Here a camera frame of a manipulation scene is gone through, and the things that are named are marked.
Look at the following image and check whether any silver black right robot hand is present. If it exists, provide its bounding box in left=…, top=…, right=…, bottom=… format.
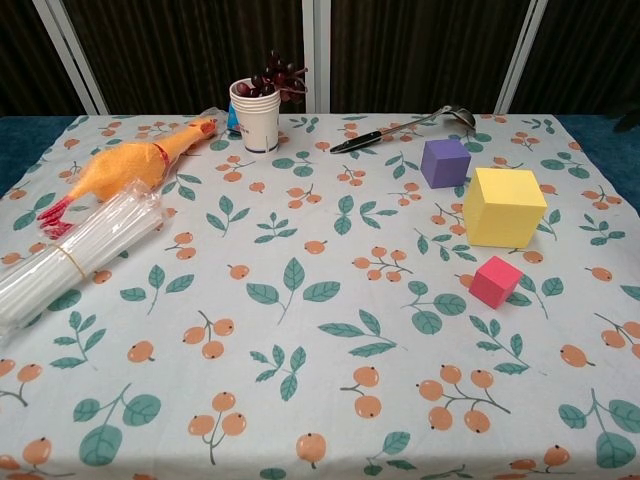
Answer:
left=613, top=110, right=640, bottom=134

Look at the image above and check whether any large yellow foam cube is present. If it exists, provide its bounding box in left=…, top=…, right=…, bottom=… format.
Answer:
left=462, top=167, right=549, bottom=248

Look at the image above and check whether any medium purple foam cube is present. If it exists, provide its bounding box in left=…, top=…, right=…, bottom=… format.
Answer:
left=420, top=138, right=473, bottom=190

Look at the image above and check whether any small pink foam cube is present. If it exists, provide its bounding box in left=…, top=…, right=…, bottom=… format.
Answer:
left=468, top=255, right=524, bottom=309

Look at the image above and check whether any dark corrugated partition panel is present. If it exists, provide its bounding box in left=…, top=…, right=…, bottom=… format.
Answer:
left=62, top=0, right=307, bottom=115
left=512, top=0, right=640, bottom=115
left=0, top=0, right=86, bottom=117
left=329, top=0, right=531, bottom=114

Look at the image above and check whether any bunch of dark grapes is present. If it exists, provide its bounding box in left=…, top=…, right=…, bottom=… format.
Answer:
left=235, top=48, right=310, bottom=105

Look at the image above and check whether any stack of white paper cups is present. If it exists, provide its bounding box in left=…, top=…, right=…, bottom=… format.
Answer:
left=229, top=78, right=281, bottom=155

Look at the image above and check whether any floral fruit print tablecloth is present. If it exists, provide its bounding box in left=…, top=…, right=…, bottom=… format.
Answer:
left=0, top=113, right=640, bottom=480

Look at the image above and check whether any small blue packet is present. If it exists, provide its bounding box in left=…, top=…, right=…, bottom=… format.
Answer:
left=225, top=97, right=244, bottom=135

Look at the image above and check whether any yellow rubber chicken toy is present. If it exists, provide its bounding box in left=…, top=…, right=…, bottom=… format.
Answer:
left=38, top=113, right=220, bottom=245

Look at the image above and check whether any bundle of clear straws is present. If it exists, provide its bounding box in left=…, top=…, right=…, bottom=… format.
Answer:
left=0, top=180, right=174, bottom=346

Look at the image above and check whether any white partition frame post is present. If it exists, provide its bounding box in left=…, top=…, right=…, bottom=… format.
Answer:
left=493, top=0, right=549, bottom=114
left=44, top=0, right=109, bottom=115
left=302, top=0, right=332, bottom=114

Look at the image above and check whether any steel ladle with black handle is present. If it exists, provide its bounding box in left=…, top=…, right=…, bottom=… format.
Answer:
left=329, top=104, right=476, bottom=155

